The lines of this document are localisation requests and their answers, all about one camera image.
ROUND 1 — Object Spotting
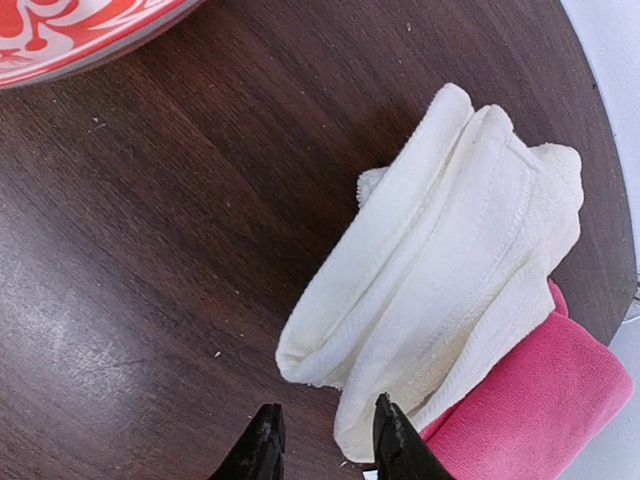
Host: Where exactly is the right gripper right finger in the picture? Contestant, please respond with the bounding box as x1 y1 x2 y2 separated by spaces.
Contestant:
373 393 453 480

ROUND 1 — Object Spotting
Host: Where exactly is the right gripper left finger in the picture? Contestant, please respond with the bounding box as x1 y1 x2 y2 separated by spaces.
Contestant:
209 403 286 480

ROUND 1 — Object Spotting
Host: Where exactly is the white towel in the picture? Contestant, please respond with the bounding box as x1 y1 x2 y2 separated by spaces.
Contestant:
275 83 584 463

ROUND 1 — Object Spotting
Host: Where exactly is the pink towel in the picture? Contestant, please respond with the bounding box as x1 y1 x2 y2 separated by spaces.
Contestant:
421 283 634 479

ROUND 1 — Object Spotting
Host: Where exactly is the red patterned white bowl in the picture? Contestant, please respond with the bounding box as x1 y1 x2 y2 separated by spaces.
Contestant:
1 0 201 89

